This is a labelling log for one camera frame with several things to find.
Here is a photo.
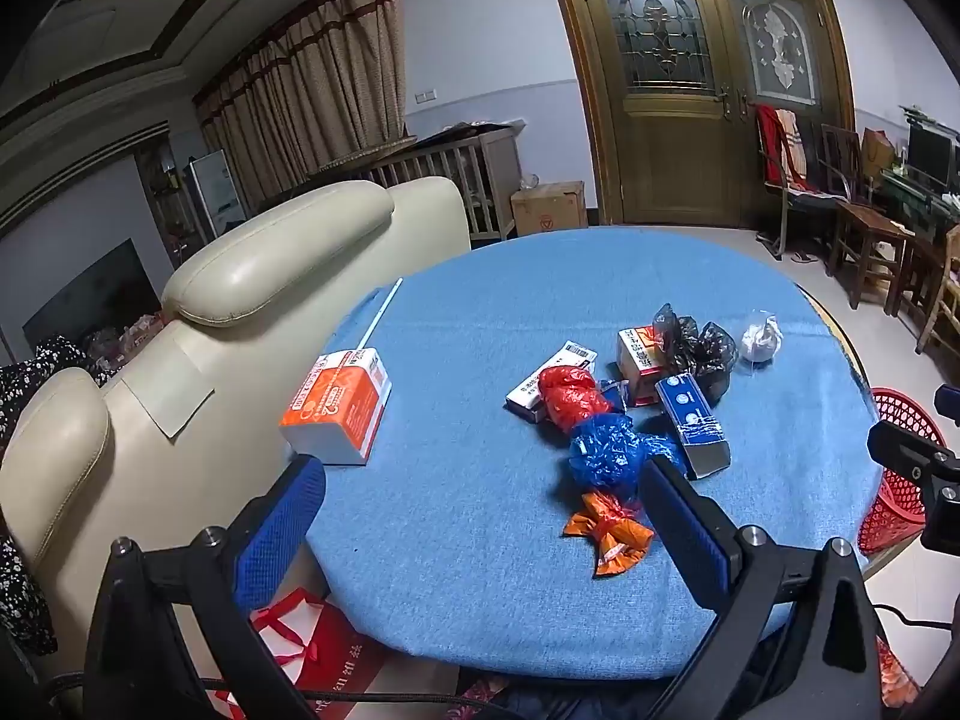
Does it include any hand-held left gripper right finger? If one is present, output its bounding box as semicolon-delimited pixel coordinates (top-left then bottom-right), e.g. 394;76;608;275
637;456;882;720

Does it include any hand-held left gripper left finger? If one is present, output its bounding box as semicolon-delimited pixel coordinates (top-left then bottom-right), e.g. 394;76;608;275
82;454;327;720

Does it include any red plastic basket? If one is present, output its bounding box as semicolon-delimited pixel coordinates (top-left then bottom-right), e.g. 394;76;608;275
857;388;950;556

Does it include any blue plastic bag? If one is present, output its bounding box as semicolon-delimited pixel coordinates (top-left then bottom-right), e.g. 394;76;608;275
568;412;687;500

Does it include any blue toothpaste box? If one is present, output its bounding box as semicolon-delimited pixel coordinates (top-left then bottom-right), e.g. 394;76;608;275
655;373;732;481

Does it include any red plastic bag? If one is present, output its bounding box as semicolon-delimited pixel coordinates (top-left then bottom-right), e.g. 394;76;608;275
538;366;616;436

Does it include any black plastic bag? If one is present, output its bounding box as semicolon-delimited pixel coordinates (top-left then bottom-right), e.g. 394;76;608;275
652;304;740;402

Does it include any small orange white medicine box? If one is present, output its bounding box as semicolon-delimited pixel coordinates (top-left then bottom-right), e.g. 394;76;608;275
616;326;676;406

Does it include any long white medicine box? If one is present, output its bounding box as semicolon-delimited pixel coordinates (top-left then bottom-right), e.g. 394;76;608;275
505;341;599;422

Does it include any orange plastic wrapper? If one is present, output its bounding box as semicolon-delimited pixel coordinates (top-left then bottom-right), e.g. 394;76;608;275
562;490;655;578

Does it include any wicker chair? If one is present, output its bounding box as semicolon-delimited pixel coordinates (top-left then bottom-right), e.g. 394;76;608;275
916;225;960;361

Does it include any red gift bag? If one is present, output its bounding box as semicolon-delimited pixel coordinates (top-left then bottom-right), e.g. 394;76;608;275
214;586;391;720

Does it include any orange and white tissue box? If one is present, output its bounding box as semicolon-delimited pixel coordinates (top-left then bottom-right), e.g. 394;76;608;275
279;349;392;466

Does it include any dark wooden stool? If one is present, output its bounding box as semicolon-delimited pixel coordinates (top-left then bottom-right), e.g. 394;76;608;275
896;229;947;335
829;201;917;310

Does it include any clear plastic bag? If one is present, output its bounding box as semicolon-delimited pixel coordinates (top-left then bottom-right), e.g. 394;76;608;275
741;307;785;374

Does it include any green glass desk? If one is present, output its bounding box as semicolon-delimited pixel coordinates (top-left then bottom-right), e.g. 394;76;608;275
877;165;960;241

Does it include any cream leather sofa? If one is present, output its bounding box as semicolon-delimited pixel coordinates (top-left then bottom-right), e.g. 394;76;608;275
0;176;472;713

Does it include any white plastic stick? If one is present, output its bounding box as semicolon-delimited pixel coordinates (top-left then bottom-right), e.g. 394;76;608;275
358;277;404;352

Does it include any computer monitor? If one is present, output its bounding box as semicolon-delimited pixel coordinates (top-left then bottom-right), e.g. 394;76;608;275
907;122;953;188

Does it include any blue tablecloth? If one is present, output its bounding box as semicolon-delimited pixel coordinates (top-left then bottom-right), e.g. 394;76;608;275
304;229;886;687

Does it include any brown cardboard box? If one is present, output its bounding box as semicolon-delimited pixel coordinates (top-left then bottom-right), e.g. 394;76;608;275
861;127;897;177

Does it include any black floral cloth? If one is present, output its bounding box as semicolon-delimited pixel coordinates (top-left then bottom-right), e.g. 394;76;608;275
0;336;106;458
0;510;59;657

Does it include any dark wooden armchair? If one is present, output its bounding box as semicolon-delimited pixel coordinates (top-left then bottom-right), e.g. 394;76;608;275
820;124;882;203

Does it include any black television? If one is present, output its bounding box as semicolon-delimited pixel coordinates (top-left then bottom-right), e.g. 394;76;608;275
22;238;162;350

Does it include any red striped blanket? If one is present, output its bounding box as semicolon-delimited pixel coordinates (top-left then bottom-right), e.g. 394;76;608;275
754;103;826;200

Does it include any white standing appliance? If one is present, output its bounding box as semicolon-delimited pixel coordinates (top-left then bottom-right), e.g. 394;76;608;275
187;150;248;237

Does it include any dark display cabinet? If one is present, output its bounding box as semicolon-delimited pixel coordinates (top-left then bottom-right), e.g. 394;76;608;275
135;139;196;256

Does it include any wooden double door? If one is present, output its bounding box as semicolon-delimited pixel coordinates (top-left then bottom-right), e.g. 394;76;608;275
540;0;856;230

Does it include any wooden crib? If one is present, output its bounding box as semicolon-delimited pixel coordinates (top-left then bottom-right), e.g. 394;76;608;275
311;124;524;245

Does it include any beige striped curtain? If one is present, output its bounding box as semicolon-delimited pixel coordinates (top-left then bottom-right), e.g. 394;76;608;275
193;0;410;203

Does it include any black cable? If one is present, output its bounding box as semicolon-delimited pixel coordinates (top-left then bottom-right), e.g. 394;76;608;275
874;604;953;631

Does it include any metal frame chair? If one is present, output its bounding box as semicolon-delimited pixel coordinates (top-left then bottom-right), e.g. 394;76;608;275
754;103;848;263

